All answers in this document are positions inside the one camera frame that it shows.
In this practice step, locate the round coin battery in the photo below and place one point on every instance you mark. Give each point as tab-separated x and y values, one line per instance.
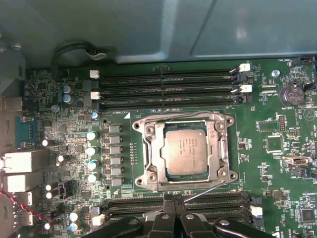
292	95

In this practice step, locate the silver onboard USB port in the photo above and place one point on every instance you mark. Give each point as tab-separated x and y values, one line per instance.
296	161

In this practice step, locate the grey square choke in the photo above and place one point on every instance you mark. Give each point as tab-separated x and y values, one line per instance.
115	140
115	150
117	182
115	129
116	171
115	161

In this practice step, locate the silver port block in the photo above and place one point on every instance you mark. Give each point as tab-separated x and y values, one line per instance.
24	161
21	183

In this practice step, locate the metal CPU socket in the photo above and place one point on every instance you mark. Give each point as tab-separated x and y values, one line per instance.
173	187

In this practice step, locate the metal socket cover frame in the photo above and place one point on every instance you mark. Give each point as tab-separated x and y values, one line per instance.
214	153

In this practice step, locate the blue-topped capacitor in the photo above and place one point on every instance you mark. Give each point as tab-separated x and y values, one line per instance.
92	164
74	215
67	89
91	135
94	115
67	99
93	178
92	150
74	226

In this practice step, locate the black PC case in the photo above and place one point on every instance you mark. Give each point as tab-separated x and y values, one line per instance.
148	24

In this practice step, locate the CPU with silver top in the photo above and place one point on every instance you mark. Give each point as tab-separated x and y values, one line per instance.
185	151

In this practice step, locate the green motherboard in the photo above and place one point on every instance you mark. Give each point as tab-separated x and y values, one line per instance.
247	116

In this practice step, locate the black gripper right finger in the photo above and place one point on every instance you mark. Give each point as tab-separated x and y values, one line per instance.
193	228

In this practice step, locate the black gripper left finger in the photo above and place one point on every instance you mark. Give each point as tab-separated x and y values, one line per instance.
161	228

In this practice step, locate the blue port connector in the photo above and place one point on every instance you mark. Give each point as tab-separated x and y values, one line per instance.
24	131

